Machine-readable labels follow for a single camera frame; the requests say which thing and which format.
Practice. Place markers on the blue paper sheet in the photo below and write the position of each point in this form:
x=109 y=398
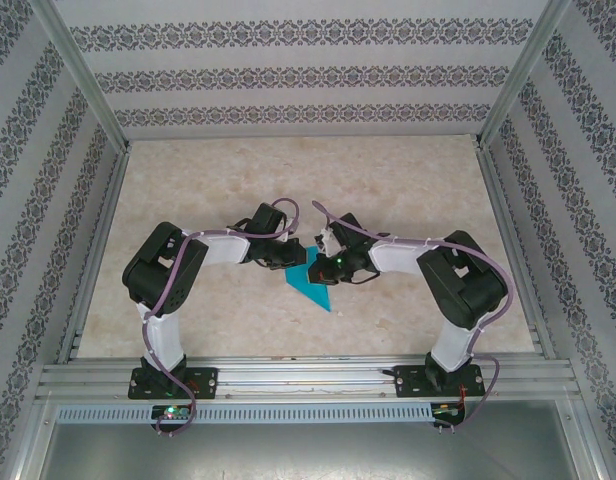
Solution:
x=303 y=285

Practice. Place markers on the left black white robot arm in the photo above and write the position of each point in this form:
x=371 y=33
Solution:
x=148 y=280

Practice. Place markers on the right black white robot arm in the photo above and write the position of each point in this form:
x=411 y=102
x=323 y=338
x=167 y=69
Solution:
x=478 y=300

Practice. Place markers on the grey metal sheet tray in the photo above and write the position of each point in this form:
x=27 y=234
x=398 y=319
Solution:
x=308 y=455

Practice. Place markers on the small circuit board green light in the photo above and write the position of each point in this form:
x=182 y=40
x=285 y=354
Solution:
x=170 y=412

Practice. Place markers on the aluminium mounting rail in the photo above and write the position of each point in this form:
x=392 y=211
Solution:
x=308 y=372

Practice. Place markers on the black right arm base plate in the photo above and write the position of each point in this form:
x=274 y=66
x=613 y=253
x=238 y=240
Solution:
x=408 y=382

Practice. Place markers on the aluminium side rail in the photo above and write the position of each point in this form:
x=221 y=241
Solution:
x=95 y=250
x=513 y=225

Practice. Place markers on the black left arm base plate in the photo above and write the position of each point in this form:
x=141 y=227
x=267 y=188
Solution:
x=208 y=382

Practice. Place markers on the aluminium frame post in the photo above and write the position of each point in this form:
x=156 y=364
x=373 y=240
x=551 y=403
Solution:
x=528 y=75
x=78 y=75

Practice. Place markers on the aluminium lower frame bar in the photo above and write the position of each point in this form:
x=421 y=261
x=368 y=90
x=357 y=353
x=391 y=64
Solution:
x=38 y=440
x=585 y=440

